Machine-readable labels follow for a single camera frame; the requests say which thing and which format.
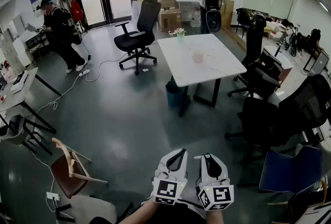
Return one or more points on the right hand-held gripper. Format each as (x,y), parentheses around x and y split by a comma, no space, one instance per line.
(204,181)

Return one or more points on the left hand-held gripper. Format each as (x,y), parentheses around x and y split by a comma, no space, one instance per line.
(172,171)

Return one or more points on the pale pink cup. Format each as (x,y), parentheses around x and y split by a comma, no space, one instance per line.
(197,57)

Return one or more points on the person's left forearm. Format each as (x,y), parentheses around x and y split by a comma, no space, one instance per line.
(143,211)

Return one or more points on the person's right forearm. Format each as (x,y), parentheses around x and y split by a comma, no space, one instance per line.
(214,217)

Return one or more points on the person's dark clothing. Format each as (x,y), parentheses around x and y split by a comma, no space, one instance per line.
(175,215)

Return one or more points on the teal waste bin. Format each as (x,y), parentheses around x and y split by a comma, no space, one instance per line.
(174,95)

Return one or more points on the blue chair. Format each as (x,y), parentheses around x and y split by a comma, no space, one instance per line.
(292,171)

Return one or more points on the grey upholstered chair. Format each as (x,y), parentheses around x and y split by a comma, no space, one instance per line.
(90,210)

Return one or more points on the black mesh office chair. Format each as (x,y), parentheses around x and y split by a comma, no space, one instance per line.
(284,119)

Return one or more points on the wooden chair brown seat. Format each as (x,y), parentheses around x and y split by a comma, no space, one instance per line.
(68,176)

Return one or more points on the white marble table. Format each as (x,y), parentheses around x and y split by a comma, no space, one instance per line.
(207,67)

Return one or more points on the green vase with pale flowers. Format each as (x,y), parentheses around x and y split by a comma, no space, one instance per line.
(180,36)

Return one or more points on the black office chair grey armrests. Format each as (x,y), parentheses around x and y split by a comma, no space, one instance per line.
(137,39)

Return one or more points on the large cardboard box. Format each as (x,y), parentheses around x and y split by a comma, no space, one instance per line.
(169,20)

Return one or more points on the clear water jug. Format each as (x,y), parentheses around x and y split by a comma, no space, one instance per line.
(195,20)

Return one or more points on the grey shell chair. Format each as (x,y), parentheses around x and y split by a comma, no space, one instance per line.
(15,131)

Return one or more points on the black visitor chair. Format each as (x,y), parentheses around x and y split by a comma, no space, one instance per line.
(243,20)

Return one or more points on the parked bicycle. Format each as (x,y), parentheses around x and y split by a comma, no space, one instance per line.
(293,40)

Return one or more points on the wooden board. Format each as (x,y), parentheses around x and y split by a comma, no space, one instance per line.
(228,13)

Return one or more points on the small cardboard box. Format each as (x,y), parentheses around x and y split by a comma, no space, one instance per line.
(166,1)

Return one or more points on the grey desk black legs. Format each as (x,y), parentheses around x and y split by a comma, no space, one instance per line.
(18,96)

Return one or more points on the white flat box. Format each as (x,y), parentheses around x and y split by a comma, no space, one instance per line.
(19,82)

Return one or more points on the red bag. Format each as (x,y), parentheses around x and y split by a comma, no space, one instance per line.
(76,11)

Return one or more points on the white storage shelf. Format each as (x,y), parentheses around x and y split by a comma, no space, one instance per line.
(15,47)

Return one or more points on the clothes rack with coats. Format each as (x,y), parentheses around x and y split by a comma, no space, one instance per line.
(64,0)

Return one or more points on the ceiling light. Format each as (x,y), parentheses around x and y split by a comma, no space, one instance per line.
(323,6)

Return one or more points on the white wall socket strip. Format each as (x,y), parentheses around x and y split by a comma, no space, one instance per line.
(53,195)

